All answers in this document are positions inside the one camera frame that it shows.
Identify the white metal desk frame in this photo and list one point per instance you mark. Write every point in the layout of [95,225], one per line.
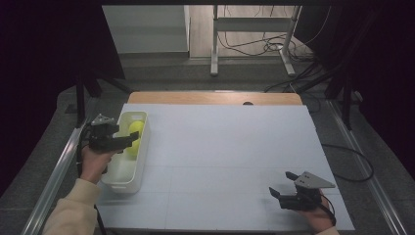
[251,24]

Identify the yellow tennis ball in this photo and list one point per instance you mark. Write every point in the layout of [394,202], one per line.
[133,148]
[137,125]

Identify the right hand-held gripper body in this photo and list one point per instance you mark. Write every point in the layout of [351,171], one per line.
[305,196]

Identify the white table mat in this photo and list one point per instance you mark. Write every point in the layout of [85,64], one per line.
[228,182]

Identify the white cabinet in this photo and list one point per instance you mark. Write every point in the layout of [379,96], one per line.
[147,29]

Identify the person's right hand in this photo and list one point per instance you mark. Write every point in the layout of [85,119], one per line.
[318,218]

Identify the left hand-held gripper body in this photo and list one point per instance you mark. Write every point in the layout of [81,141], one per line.
[99,135]

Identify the dark curtain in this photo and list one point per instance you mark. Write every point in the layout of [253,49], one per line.
[49,65]
[385,65]

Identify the white plastic bin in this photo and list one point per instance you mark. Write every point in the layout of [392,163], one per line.
[127,173]

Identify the aluminium floor rail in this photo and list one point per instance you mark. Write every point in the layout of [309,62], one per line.
[55,186]
[368,173]

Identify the black metal stand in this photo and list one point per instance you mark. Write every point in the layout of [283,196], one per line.
[80,98]
[347,98]

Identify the person's left hand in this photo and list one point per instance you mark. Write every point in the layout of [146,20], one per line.
[94,164]

